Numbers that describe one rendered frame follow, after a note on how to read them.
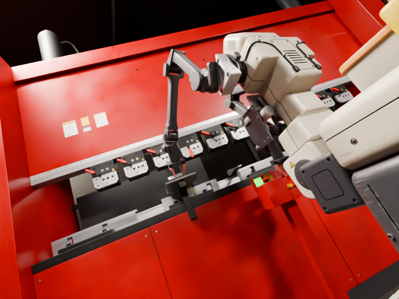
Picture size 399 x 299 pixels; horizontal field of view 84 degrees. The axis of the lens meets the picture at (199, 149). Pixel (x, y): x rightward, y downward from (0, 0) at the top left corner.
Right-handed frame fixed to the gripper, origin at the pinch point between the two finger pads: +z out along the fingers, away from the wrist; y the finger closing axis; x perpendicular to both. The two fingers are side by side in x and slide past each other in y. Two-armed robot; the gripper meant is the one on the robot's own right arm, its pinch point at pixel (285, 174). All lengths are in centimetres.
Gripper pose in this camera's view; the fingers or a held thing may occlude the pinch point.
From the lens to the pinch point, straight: 123.7
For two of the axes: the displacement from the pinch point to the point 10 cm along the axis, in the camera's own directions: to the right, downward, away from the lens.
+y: -1.1, 1.1, 9.9
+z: 3.8, 9.2, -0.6
